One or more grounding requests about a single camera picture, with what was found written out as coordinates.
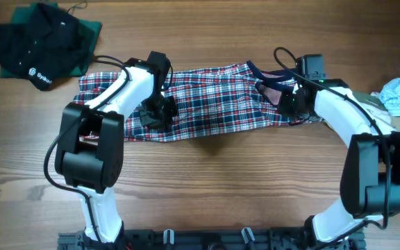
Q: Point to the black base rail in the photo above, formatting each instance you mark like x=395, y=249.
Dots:
x=273, y=239

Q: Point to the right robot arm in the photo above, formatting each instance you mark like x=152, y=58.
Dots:
x=370, y=182

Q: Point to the plaid navy red shirt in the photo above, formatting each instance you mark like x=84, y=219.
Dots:
x=210, y=101

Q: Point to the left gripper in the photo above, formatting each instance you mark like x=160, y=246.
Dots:
x=158, y=123

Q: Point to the cream and tan garment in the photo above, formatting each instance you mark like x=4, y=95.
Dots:
x=373, y=105

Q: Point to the green cloth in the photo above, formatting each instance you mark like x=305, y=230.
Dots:
x=88, y=30

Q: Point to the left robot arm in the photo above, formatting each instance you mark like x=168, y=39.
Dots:
x=87, y=155

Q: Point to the black polo shirt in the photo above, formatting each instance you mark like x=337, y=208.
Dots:
x=44, y=48

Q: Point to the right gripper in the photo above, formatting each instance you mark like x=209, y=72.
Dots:
x=287, y=105

